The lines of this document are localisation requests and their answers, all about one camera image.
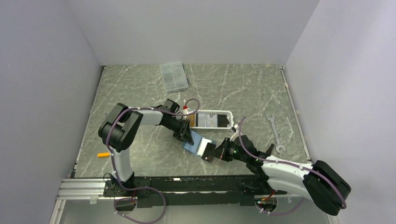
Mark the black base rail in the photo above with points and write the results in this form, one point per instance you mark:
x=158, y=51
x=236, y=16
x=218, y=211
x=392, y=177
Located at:
x=243, y=190

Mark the chrome open-end wrench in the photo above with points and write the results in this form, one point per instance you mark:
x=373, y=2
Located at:
x=279, y=146

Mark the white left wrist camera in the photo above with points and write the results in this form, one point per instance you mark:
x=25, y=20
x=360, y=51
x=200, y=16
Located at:
x=186, y=111

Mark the orange handled screwdriver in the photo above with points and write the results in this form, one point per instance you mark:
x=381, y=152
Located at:
x=103, y=155

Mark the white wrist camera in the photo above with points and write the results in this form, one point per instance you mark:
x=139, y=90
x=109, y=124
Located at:
x=186, y=111
x=235, y=130

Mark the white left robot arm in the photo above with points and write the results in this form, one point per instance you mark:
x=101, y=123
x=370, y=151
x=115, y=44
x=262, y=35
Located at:
x=120, y=127

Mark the black credit card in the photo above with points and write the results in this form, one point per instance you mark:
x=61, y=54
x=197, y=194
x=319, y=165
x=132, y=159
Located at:
x=207, y=154

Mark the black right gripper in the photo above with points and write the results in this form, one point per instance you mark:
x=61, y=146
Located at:
x=221, y=151

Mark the clear plastic screw box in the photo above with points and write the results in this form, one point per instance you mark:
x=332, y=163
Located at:
x=174, y=77

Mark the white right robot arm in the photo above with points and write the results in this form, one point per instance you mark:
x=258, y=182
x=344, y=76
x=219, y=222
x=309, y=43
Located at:
x=317, y=182

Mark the white plastic basket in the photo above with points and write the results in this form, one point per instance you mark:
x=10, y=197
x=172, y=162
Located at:
x=224, y=120

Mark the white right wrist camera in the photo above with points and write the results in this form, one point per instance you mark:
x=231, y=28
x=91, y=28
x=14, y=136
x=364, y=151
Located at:
x=235, y=130

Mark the blue card holder wallet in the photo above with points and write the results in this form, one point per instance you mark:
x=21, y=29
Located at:
x=199, y=145

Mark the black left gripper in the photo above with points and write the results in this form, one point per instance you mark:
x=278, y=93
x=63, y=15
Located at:
x=183, y=132

